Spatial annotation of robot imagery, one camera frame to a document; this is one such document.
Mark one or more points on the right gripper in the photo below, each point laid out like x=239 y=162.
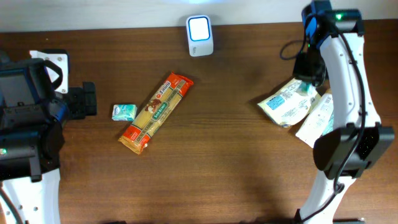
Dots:
x=301 y=75

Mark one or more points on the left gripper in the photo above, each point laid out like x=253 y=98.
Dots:
x=86 y=99

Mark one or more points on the small teal tissue pack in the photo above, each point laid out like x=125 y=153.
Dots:
x=307 y=89

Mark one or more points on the cream noodle packet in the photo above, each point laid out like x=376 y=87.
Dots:
x=286 y=107

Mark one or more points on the white label packet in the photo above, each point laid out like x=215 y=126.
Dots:
x=317 y=121

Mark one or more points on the orange spaghetti packet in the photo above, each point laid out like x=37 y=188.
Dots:
x=155 y=112

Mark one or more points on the teal flushable wipes pack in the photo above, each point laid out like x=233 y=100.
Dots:
x=329 y=127

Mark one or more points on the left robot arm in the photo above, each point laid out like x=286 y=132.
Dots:
x=36 y=103

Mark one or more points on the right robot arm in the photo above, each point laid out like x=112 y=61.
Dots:
x=358 y=138

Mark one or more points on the white barcode scanner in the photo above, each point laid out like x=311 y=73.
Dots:
x=199 y=36

